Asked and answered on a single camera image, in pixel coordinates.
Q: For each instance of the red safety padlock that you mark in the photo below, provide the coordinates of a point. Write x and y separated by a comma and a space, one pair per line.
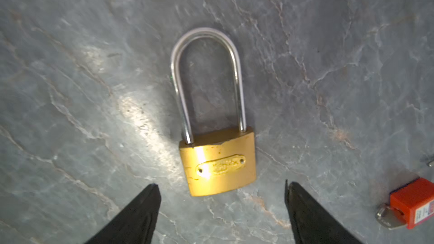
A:
415, 200

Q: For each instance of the brass padlock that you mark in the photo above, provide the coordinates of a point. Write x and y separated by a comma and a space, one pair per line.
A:
220, 161

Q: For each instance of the silver key with ring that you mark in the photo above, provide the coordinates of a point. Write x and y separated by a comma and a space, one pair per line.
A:
390, 217

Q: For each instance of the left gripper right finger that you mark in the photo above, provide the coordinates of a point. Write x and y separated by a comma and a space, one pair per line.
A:
310, 222

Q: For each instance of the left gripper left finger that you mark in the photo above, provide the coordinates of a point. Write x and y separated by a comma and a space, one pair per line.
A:
136, 223

